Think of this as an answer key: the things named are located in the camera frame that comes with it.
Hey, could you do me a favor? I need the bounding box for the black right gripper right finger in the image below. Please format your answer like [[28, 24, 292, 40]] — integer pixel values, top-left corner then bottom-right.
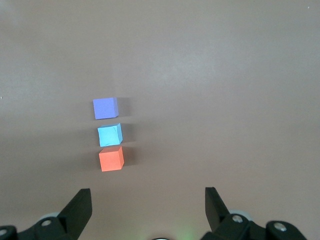
[[199, 186, 308, 240]]

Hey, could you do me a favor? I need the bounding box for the brown table cover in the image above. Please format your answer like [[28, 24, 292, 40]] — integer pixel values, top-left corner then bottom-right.
[[0, 0, 320, 240]]

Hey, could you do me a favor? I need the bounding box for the purple foam block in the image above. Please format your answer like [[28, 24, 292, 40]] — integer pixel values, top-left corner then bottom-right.
[[92, 97, 119, 120]]

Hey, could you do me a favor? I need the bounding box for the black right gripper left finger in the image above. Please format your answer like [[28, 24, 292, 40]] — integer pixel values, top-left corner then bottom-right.
[[0, 188, 93, 240]]

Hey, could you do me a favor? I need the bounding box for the orange foam block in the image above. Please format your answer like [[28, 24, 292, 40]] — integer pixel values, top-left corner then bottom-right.
[[98, 145, 125, 173]]

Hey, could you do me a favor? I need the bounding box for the blue foam block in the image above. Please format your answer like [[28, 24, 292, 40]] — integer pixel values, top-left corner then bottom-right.
[[97, 122, 124, 148]]

